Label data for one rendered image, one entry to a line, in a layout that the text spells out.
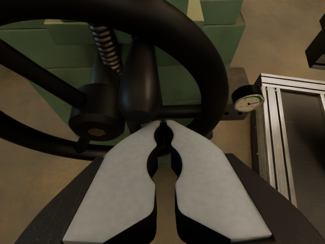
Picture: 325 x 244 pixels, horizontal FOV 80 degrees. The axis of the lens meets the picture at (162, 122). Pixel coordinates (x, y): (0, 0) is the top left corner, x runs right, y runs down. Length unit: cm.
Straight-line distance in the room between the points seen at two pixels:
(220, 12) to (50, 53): 31
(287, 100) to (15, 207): 141
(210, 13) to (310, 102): 94
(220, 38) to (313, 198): 76
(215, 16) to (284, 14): 184
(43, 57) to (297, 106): 106
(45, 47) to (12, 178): 94
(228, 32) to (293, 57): 141
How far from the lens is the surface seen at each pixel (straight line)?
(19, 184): 125
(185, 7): 24
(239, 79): 55
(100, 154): 34
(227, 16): 37
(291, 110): 113
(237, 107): 46
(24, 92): 156
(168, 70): 43
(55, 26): 27
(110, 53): 25
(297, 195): 95
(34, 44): 44
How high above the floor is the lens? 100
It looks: 60 degrees down
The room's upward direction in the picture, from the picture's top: straight up
